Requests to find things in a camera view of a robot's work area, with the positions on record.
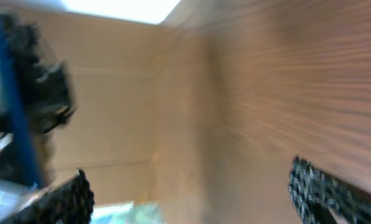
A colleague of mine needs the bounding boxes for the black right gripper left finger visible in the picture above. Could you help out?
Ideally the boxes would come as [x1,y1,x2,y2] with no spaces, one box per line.
[0,169,95,224]

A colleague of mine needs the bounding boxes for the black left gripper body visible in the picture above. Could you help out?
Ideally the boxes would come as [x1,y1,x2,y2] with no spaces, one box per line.
[4,24,76,134]

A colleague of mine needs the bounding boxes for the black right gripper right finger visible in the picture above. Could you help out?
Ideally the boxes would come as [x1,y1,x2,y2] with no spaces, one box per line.
[288,156,371,224]

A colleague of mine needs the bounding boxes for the blue Galaxy smartphone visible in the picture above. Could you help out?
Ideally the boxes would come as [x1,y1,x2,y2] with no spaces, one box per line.
[0,20,45,189]

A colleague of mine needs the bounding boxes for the brown cardboard panel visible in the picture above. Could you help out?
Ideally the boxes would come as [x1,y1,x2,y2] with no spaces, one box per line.
[20,9,162,205]

